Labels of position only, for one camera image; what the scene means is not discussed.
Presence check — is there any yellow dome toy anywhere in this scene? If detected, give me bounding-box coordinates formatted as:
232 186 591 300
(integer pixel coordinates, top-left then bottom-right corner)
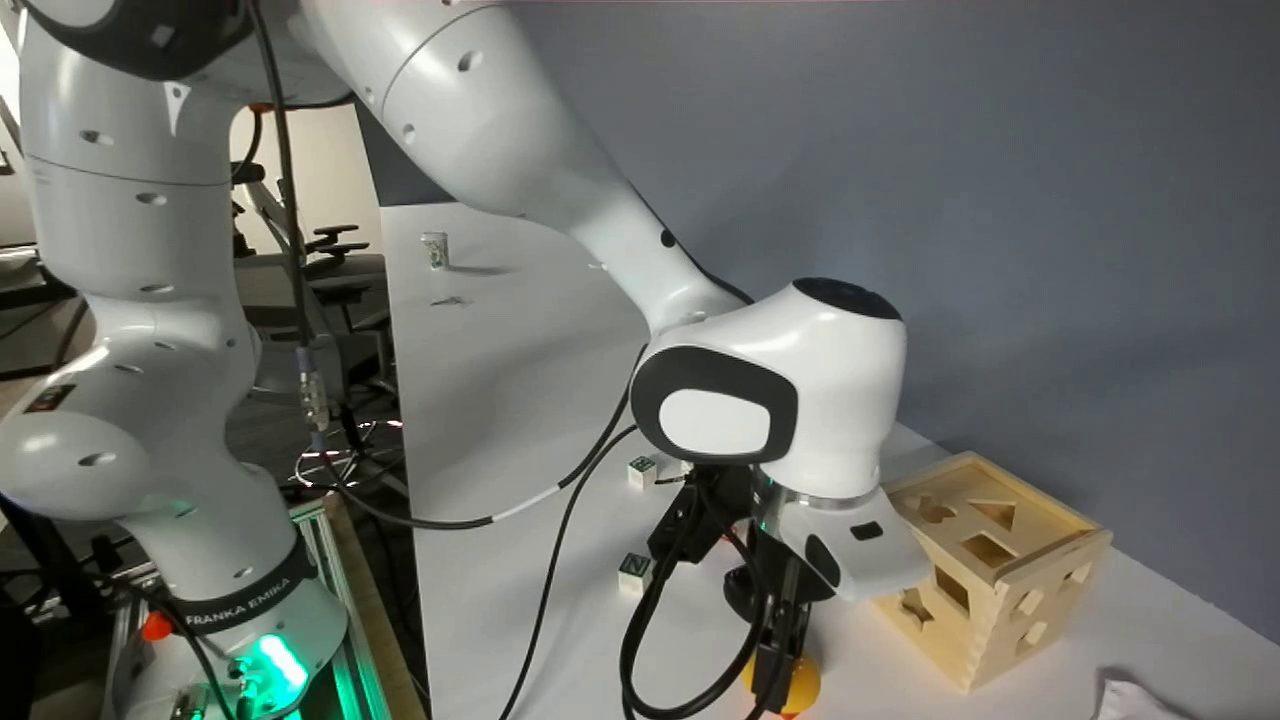
747 656 822 720

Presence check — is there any black office chair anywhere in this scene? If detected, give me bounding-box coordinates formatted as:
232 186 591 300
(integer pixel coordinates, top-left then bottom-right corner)
306 225 389 333

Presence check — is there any wooden shape sorter box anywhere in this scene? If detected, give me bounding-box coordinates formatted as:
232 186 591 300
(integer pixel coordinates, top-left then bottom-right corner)
882 452 1112 690

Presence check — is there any small picture cube left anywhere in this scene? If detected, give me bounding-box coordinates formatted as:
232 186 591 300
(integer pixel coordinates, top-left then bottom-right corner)
630 456 687 491

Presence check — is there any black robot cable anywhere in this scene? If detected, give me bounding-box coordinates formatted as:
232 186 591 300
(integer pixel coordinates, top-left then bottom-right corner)
237 0 805 720

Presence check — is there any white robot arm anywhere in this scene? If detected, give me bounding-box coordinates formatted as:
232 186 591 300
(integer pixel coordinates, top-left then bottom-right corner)
0 0 925 712

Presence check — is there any white paper corner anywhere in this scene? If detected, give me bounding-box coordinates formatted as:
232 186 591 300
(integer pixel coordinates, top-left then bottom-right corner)
1091 677 1190 720

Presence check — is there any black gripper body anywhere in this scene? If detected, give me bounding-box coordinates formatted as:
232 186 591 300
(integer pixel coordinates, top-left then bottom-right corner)
650 462 832 648

